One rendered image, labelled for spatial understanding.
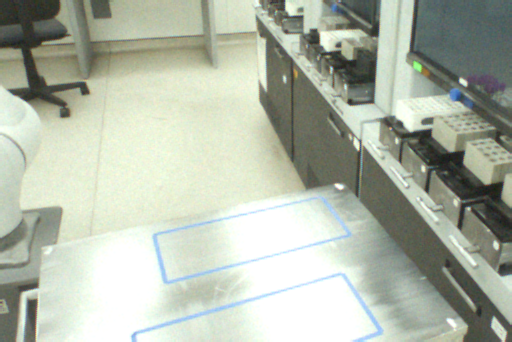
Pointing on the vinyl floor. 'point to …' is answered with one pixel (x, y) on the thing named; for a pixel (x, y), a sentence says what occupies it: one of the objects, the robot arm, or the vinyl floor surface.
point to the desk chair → (27, 16)
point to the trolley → (242, 279)
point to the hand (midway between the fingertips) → (103, 2)
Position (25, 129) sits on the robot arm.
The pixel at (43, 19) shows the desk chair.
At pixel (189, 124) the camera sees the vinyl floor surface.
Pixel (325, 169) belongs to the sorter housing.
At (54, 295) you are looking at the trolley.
